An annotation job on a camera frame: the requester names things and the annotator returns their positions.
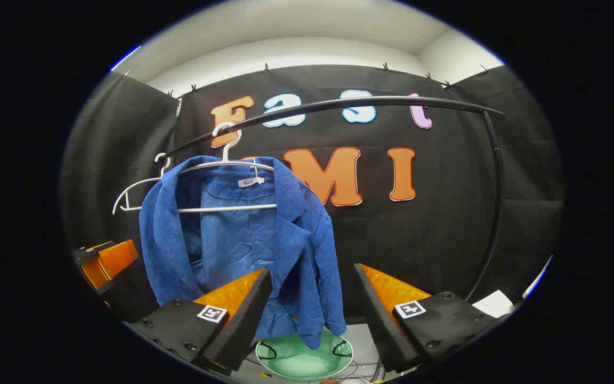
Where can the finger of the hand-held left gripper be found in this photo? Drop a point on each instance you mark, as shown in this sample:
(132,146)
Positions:
(118,256)

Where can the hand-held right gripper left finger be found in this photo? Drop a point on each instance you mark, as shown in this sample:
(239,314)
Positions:
(243,325)

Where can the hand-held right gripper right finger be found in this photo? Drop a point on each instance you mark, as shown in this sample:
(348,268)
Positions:
(381,325)

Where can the green laundry hamper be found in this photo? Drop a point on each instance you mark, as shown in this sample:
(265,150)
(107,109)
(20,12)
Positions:
(296,362)

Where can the white clothes hanger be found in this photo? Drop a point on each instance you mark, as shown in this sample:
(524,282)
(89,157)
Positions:
(232,208)
(135,186)

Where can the black clothes rack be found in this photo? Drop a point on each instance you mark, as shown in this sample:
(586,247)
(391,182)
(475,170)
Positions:
(365,102)

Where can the white paper sheet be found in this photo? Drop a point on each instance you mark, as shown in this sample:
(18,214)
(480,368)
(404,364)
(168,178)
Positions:
(494,304)

